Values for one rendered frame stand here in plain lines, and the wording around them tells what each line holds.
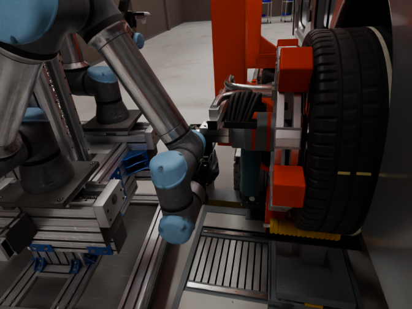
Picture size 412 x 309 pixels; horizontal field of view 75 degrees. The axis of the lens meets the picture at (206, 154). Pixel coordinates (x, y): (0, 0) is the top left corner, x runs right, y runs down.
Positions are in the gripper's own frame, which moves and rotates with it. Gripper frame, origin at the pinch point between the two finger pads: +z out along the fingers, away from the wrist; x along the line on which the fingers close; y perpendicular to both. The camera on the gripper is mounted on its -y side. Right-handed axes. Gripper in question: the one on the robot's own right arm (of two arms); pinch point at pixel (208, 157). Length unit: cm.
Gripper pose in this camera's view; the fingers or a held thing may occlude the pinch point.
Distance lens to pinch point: 87.5
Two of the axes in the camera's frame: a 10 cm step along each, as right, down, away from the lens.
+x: -9.8, -0.5, 2.1
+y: -0.6, -8.6, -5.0
